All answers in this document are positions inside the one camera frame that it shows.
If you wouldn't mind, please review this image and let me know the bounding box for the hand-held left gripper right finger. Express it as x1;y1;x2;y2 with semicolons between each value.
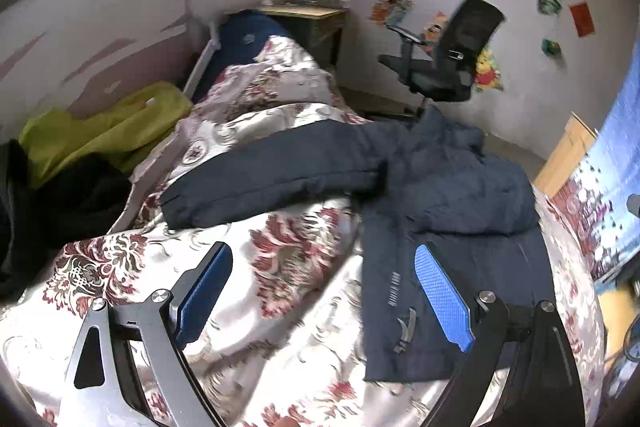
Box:
414;244;586;427

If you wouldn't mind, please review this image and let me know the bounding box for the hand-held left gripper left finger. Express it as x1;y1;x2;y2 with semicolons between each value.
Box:
57;241;235;427

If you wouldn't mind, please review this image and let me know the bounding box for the navy blue jacket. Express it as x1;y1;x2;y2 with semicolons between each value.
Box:
159;107;558;383

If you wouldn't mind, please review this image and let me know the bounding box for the floral white and red quilt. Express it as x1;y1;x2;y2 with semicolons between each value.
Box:
0;36;608;427

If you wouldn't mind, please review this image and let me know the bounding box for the black cloth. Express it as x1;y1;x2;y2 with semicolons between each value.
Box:
0;139;133;303

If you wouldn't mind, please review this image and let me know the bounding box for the wooden cabinet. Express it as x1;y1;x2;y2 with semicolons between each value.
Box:
532;112;598;198

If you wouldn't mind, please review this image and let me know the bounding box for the yellow-green garment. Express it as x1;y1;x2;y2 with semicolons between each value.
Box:
19;82;195;190

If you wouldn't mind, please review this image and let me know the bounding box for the blue printed cloth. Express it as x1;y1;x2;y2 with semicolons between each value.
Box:
550;57;640;283

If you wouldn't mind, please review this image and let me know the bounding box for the black office chair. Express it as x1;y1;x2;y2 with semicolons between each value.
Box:
377;0;506;118

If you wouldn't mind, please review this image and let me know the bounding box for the navy blue pillow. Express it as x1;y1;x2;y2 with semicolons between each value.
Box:
192;9;296;102

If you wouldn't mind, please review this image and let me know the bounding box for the wooden desk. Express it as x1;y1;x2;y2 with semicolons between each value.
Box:
227;4;349;70

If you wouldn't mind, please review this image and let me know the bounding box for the red paper sheet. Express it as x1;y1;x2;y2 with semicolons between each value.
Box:
570;2;594;38

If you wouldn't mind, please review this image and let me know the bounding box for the yellow bear wall sticker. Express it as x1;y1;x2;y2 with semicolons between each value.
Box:
472;47;503;92

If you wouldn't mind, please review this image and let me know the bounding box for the white bed rail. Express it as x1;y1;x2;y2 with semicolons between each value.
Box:
182;19;223;95

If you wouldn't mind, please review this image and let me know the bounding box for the red cartoon wall sticker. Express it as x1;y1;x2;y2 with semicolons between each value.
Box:
422;11;451;52

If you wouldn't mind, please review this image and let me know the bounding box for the colourful cartoon wall sticker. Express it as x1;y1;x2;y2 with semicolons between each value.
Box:
370;0;415;28

